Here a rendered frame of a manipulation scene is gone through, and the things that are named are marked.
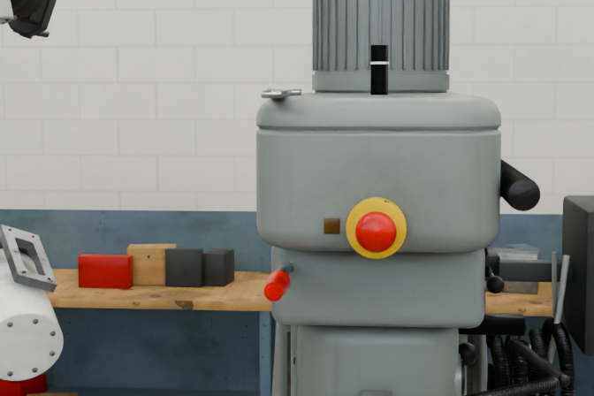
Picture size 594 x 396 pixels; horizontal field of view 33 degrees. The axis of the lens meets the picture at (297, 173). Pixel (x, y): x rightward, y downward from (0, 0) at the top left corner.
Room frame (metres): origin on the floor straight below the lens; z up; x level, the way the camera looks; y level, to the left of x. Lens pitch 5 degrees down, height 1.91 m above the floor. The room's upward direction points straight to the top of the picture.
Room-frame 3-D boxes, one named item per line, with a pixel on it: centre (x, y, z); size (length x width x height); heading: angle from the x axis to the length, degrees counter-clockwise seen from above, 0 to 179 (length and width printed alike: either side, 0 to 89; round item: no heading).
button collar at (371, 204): (1.00, -0.08, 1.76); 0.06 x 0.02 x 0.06; 85
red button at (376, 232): (0.98, -0.08, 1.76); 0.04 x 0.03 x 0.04; 85
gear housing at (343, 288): (1.27, -0.10, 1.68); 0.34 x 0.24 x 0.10; 175
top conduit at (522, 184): (1.25, -0.25, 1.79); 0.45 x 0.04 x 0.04; 175
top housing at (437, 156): (1.24, -0.10, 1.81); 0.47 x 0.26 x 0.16; 175
